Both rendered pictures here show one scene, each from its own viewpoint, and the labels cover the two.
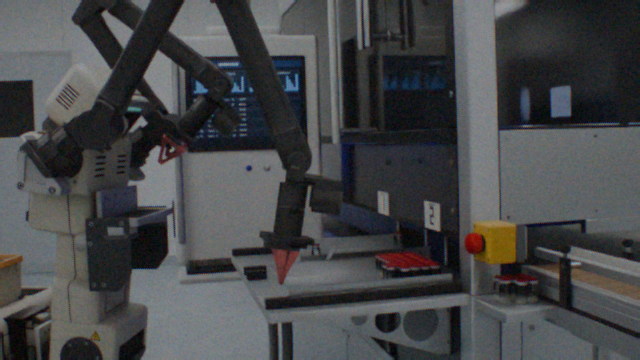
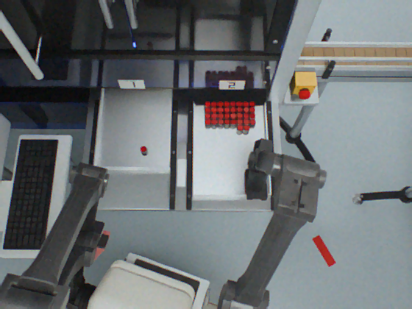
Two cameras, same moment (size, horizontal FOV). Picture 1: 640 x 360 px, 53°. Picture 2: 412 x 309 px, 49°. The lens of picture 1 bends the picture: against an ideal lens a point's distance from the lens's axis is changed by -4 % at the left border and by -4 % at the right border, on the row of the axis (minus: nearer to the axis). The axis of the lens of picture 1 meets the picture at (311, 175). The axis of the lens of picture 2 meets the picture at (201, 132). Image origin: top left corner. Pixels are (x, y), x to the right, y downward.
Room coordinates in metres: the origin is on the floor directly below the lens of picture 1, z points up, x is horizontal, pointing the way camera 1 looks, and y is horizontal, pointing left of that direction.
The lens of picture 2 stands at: (1.41, 0.45, 2.39)
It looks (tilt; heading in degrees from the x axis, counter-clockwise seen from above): 68 degrees down; 283
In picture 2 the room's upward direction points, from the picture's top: straight up
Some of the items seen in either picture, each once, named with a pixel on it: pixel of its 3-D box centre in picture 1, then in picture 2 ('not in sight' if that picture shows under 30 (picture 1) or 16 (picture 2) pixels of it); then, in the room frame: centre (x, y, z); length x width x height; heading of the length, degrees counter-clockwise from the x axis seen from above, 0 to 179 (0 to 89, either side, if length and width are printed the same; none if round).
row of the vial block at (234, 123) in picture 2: (392, 270); (229, 123); (1.45, -0.17, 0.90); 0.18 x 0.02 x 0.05; 13
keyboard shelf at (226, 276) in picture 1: (248, 269); (26, 193); (2.11, 0.21, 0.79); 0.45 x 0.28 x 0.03; 102
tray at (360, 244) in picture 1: (352, 250); (135, 122); (1.78, -0.10, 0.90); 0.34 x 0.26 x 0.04; 102
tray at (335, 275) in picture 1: (354, 277); (230, 148); (1.43, -0.09, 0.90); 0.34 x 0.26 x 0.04; 103
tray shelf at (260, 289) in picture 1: (344, 274); (182, 143); (1.60, -0.07, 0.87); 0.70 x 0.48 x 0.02; 12
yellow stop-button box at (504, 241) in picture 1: (497, 241); (303, 81); (1.23, -0.35, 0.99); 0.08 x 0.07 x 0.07; 102
